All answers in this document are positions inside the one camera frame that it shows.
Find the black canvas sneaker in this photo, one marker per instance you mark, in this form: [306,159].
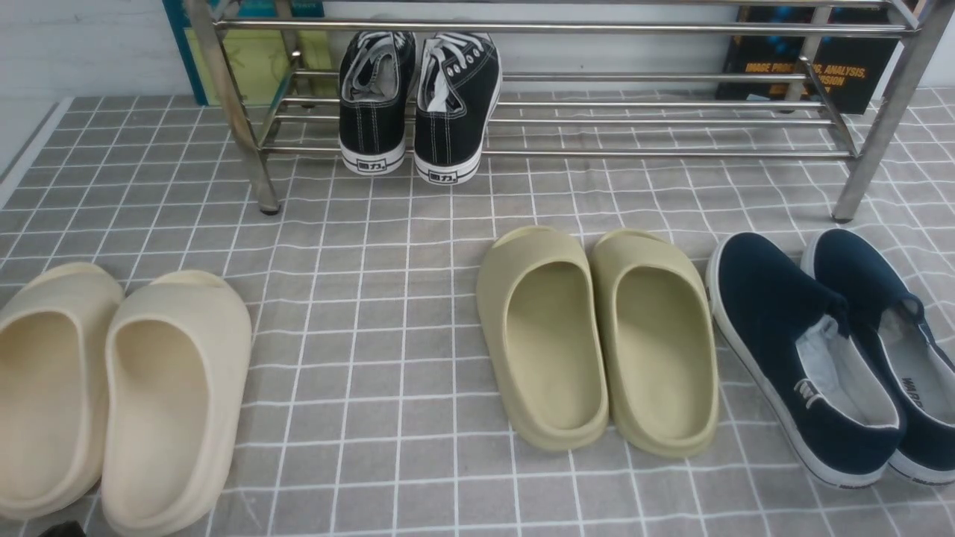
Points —
[376,74]
[458,91]

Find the right black canvas sneaker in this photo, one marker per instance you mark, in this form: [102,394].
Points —
[458,91]

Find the left cream foam slipper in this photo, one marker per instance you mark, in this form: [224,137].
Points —
[54,388]

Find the right olive green slipper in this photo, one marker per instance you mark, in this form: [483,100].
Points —
[658,342]

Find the cream foam slipper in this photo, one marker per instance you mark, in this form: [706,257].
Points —
[54,388]
[177,355]

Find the right cream foam slipper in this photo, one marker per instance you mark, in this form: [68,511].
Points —
[177,355]

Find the left olive green slipper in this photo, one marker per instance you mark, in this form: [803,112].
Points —
[536,303]

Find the blue and yellow book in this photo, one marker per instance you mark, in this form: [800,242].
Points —
[257,58]

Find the grey checkered tablecloth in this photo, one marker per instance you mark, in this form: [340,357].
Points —
[370,407]

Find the navy slip-on shoe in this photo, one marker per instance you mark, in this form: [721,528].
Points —
[890,326]
[793,336]

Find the black image processing book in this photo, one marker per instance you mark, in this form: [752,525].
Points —
[849,68]

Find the olive green slipper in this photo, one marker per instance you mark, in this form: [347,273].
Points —
[536,303]
[658,342]

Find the silver metal shoe rack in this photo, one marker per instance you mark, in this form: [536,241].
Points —
[919,36]

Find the left black canvas sneaker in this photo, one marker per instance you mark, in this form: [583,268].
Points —
[376,74]

